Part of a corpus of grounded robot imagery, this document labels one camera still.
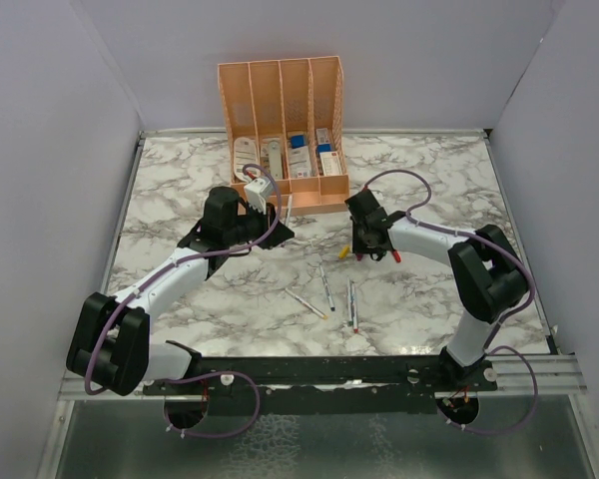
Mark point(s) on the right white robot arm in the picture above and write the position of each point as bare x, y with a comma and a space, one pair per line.
489, 277

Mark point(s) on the yellow pen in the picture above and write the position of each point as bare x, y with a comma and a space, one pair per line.
306, 304

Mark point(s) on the green pen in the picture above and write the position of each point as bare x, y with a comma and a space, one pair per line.
349, 303

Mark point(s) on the white red box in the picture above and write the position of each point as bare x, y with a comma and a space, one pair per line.
327, 153

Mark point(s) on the purple pen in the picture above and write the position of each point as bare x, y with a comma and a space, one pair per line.
289, 210

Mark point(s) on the white blue box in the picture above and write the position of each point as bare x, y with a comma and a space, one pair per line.
300, 166

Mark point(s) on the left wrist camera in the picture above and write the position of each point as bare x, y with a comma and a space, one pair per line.
258, 192

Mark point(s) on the orange desk organizer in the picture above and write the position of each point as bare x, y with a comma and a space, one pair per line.
272, 99

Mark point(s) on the blue pen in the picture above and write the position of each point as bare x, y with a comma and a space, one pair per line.
326, 287

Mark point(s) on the red tipped pen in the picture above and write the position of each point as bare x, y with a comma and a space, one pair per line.
353, 307

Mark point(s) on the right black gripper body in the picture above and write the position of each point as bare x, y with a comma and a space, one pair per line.
360, 244

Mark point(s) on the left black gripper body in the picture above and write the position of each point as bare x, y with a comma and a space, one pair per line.
250, 226

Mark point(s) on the yellow pen cap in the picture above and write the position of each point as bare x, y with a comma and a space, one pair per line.
345, 252

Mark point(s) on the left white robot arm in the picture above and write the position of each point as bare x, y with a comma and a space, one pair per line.
111, 347

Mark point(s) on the white oval package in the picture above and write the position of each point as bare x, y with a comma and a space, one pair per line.
244, 152

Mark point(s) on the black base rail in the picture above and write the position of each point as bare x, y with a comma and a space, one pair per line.
320, 385

